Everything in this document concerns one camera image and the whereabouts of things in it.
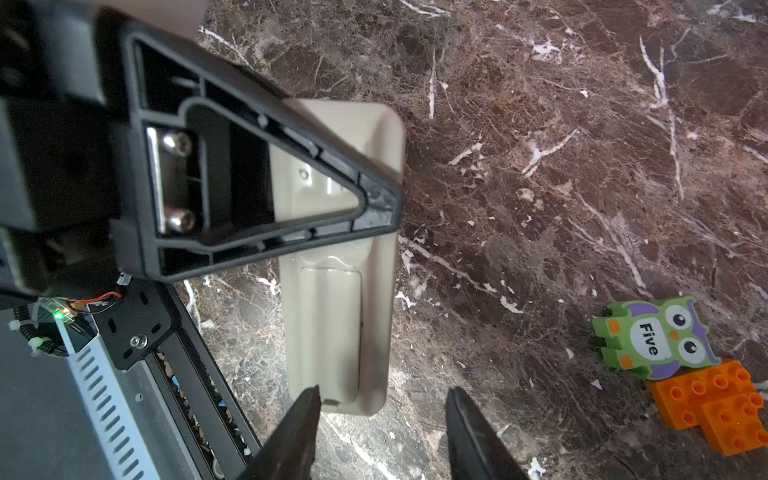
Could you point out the white slotted cable duct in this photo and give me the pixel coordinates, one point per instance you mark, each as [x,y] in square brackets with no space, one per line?
[119,437]

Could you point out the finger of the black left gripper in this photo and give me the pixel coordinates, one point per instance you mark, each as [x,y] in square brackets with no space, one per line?
[218,167]

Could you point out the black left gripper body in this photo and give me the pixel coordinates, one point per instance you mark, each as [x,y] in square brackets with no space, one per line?
[63,105]

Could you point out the grey remote control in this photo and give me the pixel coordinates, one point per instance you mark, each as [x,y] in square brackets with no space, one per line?
[338,300]

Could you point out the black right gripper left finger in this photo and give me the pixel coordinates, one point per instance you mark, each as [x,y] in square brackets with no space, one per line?
[290,451]

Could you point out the orange toy brick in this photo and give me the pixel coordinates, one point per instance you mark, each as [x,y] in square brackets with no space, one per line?
[721,400]

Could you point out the green owl puzzle piece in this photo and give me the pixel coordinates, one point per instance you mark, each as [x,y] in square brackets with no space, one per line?
[653,340]

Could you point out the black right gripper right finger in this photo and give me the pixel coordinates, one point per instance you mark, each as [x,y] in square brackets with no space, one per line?
[475,451]

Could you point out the green circuit board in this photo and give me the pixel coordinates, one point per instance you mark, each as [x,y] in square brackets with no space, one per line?
[51,309]

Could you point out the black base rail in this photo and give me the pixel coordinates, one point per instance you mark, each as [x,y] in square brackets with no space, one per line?
[186,413]

